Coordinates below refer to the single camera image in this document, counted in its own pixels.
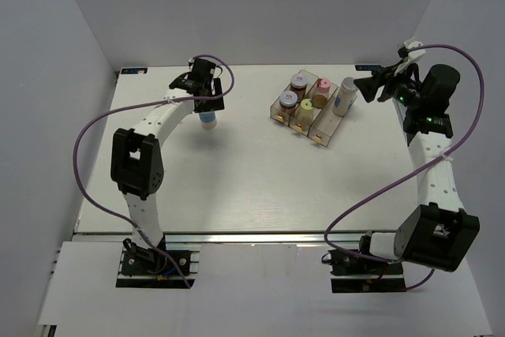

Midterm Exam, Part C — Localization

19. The yellow lid spice bottle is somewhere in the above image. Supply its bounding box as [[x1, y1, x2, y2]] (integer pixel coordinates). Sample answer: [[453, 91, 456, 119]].
[[296, 99, 314, 130]]

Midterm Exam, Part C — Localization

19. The blue table sticker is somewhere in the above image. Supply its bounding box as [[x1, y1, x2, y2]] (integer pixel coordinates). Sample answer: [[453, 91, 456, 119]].
[[354, 64, 382, 72], [120, 67, 148, 75]]

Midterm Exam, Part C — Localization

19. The left blue table sticker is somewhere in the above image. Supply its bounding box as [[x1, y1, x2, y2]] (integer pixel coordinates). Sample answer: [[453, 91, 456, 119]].
[[120, 67, 148, 75]]

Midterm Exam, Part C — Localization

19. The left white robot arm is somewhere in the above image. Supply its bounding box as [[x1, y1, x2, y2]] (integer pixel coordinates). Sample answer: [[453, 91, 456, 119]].
[[110, 54, 224, 273]]

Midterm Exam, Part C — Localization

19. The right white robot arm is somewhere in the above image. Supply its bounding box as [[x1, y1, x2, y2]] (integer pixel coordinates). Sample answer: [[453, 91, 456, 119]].
[[354, 64, 480, 273]]

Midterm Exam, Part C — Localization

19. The right blue table sticker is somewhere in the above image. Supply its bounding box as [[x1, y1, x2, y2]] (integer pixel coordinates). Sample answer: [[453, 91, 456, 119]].
[[354, 64, 382, 72]]

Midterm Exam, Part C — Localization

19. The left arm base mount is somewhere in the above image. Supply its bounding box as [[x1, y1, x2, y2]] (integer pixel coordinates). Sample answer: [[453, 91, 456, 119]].
[[115, 238, 200, 290]]

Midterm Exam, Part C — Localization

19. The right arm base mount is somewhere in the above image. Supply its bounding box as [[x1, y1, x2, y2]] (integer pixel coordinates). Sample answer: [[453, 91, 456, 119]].
[[320, 236, 406, 294]]

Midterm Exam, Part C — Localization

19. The dark brown sauce jar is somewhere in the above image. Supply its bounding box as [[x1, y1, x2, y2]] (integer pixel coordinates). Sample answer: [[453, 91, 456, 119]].
[[290, 73, 308, 103]]

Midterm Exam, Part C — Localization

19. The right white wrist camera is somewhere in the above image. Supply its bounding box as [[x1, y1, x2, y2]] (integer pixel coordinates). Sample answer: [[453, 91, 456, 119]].
[[395, 37, 426, 75]]

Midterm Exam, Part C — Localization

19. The right clear organizer bin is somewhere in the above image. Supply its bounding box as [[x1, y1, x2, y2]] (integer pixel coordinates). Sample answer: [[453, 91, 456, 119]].
[[309, 89, 349, 147]]

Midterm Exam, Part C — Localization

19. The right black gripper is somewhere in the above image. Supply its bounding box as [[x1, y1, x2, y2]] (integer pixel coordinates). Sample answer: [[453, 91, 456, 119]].
[[353, 60, 424, 109]]

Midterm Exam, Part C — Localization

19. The silver lid blue label bottle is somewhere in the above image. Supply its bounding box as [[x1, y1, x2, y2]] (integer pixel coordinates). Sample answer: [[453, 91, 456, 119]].
[[199, 111, 217, 129]]

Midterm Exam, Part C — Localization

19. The silver lid white bottle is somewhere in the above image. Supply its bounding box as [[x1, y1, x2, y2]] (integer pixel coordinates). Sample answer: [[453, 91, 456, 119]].
[[332, 77, 358, 117]]

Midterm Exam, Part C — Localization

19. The orange label sauce jar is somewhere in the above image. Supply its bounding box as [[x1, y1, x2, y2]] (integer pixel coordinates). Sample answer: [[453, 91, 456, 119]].
[[279, 90, 297, 118]]

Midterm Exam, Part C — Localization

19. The pink lid spice bottle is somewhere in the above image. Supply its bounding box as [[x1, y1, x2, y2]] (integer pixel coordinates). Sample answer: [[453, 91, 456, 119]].
[[311, 78, 331, 109]]

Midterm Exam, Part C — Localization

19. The middle clear organizer bin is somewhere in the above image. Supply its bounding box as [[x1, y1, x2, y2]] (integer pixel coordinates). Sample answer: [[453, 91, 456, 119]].
[[289, 78, 335, 135]]

